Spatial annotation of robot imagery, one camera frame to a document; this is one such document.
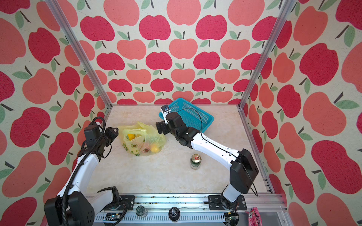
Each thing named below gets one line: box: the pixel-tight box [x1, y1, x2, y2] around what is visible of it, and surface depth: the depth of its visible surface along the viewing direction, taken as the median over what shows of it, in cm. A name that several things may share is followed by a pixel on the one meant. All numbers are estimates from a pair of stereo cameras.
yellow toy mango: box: [150, 145, 161, 154], surface depth 90 cm
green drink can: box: [190, 153, 202, 170], surface depth 81 cm
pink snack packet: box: [244, 207, 263, 226], surface depth 70 cm
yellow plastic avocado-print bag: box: [118, 121, 166, 156], surface depth 86 cm
